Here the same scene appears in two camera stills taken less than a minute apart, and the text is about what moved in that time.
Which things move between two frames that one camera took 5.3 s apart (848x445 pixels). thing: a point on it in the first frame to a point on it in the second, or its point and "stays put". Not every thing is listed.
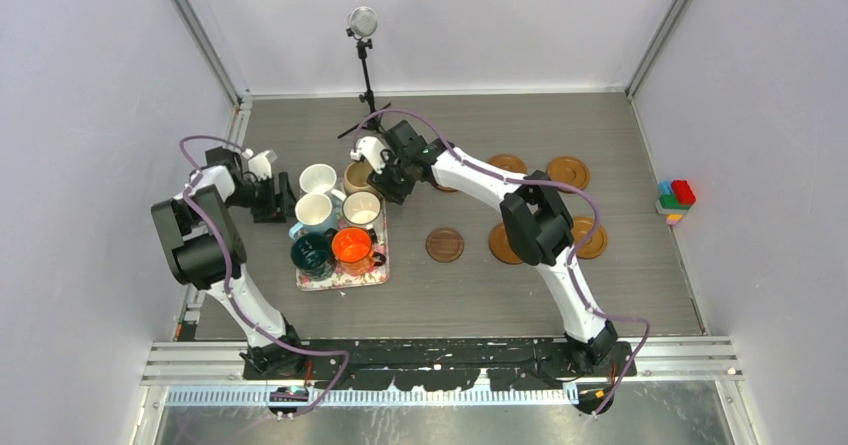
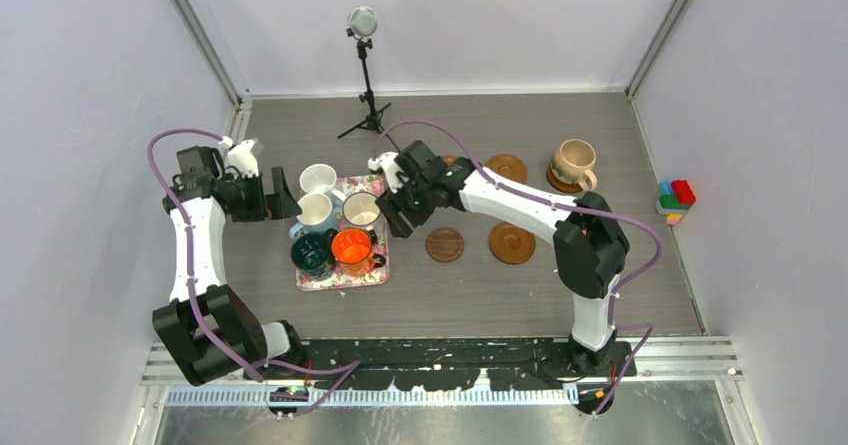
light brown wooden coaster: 508,162 stays put
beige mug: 356,177 to 573,162
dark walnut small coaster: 444,245 stays put
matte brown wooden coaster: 501,248 stays put
